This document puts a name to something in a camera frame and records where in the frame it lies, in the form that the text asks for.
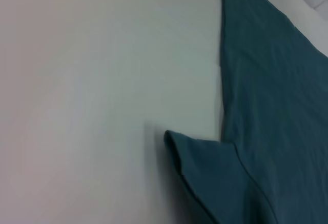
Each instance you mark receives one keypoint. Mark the blue cotton t-shirt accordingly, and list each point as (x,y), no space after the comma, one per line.
(269,106)

